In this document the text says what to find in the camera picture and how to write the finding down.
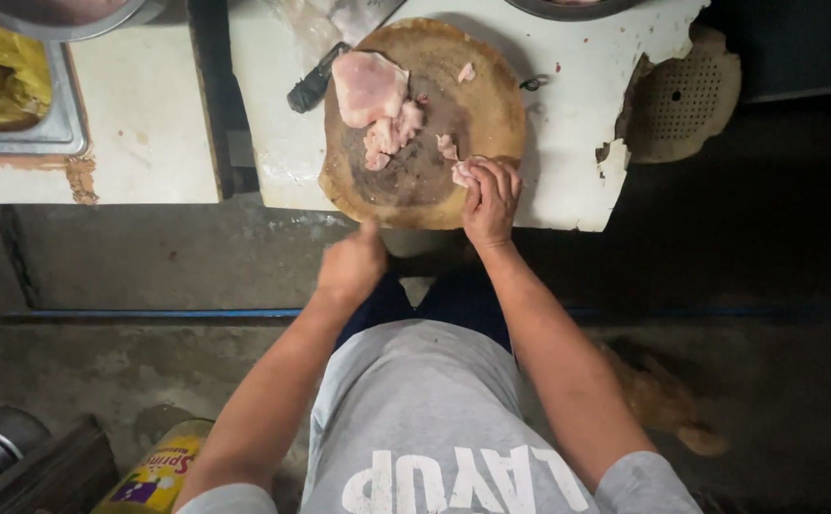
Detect raw meat chunk pile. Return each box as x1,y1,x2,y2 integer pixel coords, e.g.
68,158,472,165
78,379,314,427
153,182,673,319
363,100,426,172

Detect dark blue trousers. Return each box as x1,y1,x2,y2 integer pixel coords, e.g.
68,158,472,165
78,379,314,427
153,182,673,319
334,266,515,354

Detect large raw meat slab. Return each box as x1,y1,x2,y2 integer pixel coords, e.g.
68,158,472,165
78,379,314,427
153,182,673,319
330,50,411,129

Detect perforated round plate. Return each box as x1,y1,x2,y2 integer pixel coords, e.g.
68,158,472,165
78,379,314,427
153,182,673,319
627,26,743,165

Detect round wooden chopping block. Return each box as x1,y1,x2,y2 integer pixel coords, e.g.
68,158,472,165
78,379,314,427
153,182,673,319
317,17,528,231

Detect large metal bowl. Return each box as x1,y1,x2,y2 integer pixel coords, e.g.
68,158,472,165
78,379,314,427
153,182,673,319
0,0,168,42

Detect brown dog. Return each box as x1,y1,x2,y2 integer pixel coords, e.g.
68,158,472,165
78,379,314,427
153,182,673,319
594,338,732,458

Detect yellow tin can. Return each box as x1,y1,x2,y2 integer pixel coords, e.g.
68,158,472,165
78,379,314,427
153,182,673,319
91,418,215,514

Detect cleaver with black handle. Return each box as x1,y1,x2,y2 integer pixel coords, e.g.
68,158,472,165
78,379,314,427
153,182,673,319
286,0,409,114

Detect person's left hand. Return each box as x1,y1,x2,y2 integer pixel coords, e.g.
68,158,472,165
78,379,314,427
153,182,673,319
316,220,389,304

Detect yellow plastic bag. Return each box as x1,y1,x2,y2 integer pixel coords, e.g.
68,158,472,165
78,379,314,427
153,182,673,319
0,4,54,132

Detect grey shirt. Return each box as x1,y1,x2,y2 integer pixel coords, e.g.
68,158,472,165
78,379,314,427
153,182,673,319
176,318,703,514

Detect person's right hand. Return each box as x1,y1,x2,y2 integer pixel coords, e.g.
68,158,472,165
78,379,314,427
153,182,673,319
461,157,524,251

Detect metal tray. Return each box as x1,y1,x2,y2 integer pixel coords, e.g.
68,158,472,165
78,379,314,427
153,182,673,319
0,41,91,157

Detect dark metal bowl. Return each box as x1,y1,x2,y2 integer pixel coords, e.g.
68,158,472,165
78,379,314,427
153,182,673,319
504,0,649,22

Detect small raw meat piece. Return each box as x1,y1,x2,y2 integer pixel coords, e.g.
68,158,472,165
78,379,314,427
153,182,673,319
451,157,486,189

